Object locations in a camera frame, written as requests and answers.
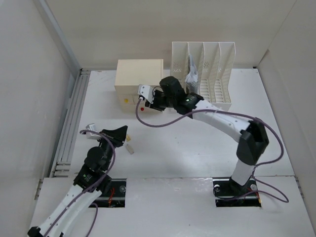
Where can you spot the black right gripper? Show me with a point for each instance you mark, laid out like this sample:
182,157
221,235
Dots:
156,93

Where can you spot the white plastic file organizer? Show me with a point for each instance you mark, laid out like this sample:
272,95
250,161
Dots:
214,63

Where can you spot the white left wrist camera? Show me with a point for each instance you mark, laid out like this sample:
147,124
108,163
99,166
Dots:
91,132

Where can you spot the aluminium frame rail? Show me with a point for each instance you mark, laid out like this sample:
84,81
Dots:
65,144

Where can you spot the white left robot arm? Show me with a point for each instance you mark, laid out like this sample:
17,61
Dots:
91,182

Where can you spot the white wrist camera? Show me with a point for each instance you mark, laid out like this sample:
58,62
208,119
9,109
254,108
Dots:
146,93
91,132

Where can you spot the grey setup guide booklet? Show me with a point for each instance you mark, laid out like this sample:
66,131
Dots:
191,79

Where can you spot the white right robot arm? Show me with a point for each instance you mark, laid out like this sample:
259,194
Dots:
250,135

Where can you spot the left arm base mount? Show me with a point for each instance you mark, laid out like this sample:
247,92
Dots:
114,197

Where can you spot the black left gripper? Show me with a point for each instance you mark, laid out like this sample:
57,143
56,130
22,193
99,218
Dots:
117,136

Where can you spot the grey eraser block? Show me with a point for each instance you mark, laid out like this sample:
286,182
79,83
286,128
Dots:
130,149

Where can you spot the beige wooden drawer cabinet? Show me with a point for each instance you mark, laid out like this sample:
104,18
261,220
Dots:
134,72

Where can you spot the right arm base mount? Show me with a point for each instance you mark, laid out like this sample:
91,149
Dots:
230,194

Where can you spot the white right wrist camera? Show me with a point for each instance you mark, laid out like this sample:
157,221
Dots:
146,93

